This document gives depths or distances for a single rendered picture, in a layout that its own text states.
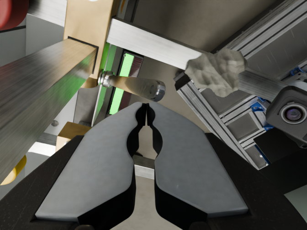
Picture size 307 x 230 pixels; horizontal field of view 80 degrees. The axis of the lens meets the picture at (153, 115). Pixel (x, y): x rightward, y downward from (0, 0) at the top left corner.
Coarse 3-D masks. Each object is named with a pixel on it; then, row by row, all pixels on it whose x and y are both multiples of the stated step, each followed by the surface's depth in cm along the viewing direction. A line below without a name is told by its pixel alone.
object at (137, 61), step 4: (136, 60) 41; (140, 60) 41; (132, 64) 41; (136, 64) 41; (140, 64) 41; (132, 68) 42; (136, 68) 42; (132, 72) 42; (136, 72) 42; (132, 76) 43; (136, 76) 43; (124, 92) 45; (128, 92) 45; (124, 96) 45; (128, 96) 45; (124, 100) 46; (128, 100) 46; (120, 104) 46; (124, 104) 46; (120, 108) 47
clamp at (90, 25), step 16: (80, 0) 21; (96, 0) 21; (112, 0) 21; (80, 16) 21; (96, 16) 22; (112, 16) 23; (64, 32) 22; (80, 32) 22; (96, 32) 22; (96, 64) 24; (96, 80) 27
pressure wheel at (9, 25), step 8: (0, 0) 17; (8, 0) 18; (16, 0) 18; (24, 0) 19; (0, 8) 18; (8, 8) 18; (16, 8) 19; (24, 8) 20; (0, 16) 18; (8, 16) 18; (16, 16) 19; (24, 16) 21; (0, 24) 19; (8, 24) 19; (16, 24) 21
